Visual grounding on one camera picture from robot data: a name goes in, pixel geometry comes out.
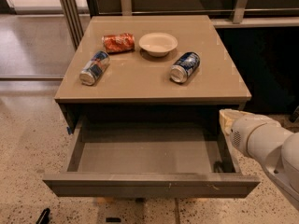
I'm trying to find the grey top drawer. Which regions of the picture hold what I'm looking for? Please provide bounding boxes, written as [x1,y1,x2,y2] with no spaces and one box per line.
[43,120,260,198]

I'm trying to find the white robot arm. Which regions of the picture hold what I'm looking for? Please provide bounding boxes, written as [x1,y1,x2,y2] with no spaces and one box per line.
[220,109,299,209]

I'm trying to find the grey drawer cabinet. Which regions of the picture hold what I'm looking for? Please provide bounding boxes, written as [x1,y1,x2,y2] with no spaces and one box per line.
[55,15,251,128]

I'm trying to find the blue pepsi can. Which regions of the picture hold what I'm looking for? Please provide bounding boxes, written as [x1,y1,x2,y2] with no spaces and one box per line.
[170,51,200,83]

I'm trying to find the white paper bowl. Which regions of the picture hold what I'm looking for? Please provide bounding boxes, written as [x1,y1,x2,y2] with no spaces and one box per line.
[139,33,178,57]

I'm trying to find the crushed orange soda can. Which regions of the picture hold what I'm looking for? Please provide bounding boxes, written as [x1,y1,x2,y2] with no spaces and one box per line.
[102,33,135,53]

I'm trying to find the blue silver energy drink can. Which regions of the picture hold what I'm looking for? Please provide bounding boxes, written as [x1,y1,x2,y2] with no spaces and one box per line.
[79,50,110,86]

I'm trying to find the black object on floor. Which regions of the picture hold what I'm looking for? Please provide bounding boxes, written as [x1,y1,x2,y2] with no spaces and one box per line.
[36,208,50,224]

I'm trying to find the metal bracket right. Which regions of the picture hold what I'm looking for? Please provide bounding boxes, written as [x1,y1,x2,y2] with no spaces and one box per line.
[231,0,249,24]

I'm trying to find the metal frame post left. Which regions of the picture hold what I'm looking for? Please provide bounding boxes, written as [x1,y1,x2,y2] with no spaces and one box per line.
[60,0,83,49]

